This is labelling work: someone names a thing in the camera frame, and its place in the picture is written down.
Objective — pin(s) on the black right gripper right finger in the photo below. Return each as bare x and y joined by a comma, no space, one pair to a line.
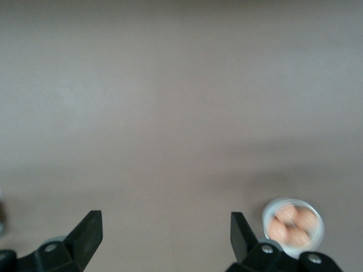
246,249

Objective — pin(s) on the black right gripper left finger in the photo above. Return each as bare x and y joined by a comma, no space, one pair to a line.
82,243

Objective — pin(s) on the brown egg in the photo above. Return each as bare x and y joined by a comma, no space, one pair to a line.
278,231
297,239
286,215
307,220

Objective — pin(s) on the white round bowl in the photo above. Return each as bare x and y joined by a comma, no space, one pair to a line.
319,232

